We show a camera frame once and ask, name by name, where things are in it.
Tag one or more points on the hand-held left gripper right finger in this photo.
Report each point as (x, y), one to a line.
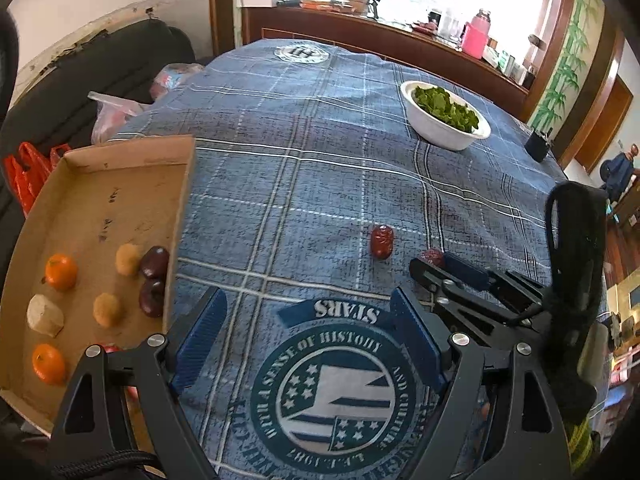
(415, 340)

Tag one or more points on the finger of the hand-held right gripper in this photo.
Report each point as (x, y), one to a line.
(467, 270)
(450, 292)

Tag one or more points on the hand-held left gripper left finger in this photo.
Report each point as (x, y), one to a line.
(200, 345)

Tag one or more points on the red date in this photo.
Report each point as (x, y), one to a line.
(151, 297)
(155, 261)
(431, 256)
(381, 241)

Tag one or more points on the tan longan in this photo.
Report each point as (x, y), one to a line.
(128, 259)
(107, 309)

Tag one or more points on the orange mandarin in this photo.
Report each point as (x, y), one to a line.
(48, 364)
(61, 271)

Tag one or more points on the beige chunk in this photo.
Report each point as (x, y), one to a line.
(45, 316)

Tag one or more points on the shallow cardboard box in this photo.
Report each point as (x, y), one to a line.
(90, 220)

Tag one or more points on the white bowl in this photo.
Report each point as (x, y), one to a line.
(440, 132)

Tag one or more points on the black cup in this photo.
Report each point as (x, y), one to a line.
(539, 145)

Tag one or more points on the wooden door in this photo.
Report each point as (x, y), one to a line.
(602, 125)

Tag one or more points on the green leafy vegetables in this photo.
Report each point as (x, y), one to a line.
(445, 107)

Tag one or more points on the blue plaid blanket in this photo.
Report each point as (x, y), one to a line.
(325, 160)

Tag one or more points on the pink bottle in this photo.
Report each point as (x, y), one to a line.
(475, 35)

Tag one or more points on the red plastic bag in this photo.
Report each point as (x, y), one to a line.
(59, 154)
(25, 180)

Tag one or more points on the clear plastic bag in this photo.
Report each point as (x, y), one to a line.
(115, 117)
(175, 80)

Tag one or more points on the clear glass jar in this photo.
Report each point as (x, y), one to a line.
(449, 25)

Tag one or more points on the wooden headboard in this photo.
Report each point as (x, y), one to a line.
(350, 30)

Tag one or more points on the black stand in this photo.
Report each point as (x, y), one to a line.
(376, 2)

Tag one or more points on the black sofa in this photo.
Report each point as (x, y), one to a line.
(125, 55)

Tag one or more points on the white flat box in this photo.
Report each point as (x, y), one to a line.
(257, 1)

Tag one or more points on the bamboo wall painting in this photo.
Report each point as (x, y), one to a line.
(570, 60)

